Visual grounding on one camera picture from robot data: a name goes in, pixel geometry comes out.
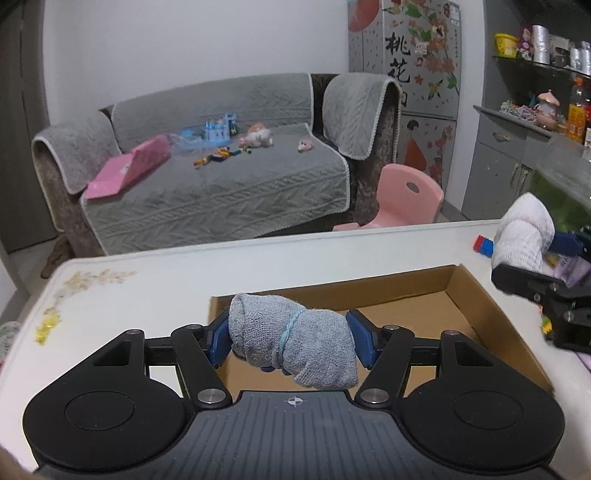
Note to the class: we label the white and pink plush toy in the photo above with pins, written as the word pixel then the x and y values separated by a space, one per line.
pixel 256 136

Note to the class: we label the pink child chair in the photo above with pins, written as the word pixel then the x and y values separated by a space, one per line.
pixel 406 194

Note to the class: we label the blue toy castle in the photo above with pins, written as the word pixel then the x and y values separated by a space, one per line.
pixel 220 129

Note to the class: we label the cardboard box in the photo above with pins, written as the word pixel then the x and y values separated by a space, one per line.
pixel 415 314

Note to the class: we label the grey cabinet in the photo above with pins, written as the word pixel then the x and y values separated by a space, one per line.
pixel 494 166

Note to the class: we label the orange drink bottle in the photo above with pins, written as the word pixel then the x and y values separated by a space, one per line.
pixel 576 115

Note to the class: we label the clear plastic toy bag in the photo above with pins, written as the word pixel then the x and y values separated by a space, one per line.
pixel 187 140

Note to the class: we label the grey armrest cover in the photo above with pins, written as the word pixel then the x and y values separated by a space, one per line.
pixel 355 110
pixel 74 147

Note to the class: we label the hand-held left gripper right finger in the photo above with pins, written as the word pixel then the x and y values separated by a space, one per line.
pixel 362 342

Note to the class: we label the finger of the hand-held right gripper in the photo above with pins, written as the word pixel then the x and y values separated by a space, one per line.
pixel 570 243
pixel 517 279

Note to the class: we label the silver can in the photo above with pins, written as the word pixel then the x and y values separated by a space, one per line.
pixel 541 44

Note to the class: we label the grey sofa cover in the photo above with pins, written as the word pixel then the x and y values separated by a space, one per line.
pixel 221 198

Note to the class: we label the refrigerator with flower decals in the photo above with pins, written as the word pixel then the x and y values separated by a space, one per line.
pixel 415 92

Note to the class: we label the glass fish tank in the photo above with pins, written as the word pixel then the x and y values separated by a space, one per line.
pixel 558 184

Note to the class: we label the grey sofa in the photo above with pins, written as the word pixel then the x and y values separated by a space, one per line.
pixel 369 184

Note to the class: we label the grey room door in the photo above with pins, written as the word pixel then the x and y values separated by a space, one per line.
pixel 18 138

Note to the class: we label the white towel bundle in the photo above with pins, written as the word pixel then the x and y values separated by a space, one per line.
pixel 521 230

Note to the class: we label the small pink plush toy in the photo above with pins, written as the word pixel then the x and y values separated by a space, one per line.
pixel 305 146

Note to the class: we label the white desktop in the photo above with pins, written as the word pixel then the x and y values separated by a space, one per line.
pixel 138 295

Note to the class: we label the grey sock bundle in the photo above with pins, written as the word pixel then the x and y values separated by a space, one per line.
pixel 295 337

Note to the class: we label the red and blue toy brick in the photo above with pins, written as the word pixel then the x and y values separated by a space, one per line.
pixel 482 244

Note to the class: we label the pink mushroom figurine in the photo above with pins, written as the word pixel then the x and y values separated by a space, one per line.
pixel 548 110

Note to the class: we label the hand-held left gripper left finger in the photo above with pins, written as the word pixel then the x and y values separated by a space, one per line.
pixel 218 342

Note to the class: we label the yellow bowl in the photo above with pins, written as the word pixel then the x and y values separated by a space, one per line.
pixel 506 45

